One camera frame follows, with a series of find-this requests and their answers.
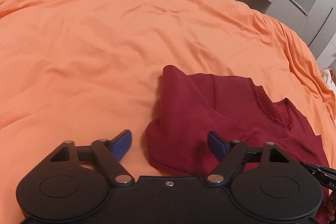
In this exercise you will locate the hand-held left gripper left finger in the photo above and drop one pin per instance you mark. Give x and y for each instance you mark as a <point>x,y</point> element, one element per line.
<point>121,144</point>

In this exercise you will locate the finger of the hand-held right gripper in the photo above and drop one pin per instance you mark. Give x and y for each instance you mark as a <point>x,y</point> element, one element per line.
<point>313,168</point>

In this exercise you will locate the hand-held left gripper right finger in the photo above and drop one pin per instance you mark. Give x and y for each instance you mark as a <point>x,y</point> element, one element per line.
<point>216,145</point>

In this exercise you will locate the dark red garment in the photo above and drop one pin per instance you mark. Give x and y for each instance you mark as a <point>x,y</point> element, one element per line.
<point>199,113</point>

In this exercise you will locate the person's right hand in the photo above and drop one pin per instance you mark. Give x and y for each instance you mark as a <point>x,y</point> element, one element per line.
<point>332,207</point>

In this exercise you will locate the white cloth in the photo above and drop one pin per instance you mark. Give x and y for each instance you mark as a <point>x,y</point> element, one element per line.
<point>329,78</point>

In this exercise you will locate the orange bed sheet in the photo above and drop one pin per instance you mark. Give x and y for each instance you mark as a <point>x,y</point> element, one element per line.
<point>105,50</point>

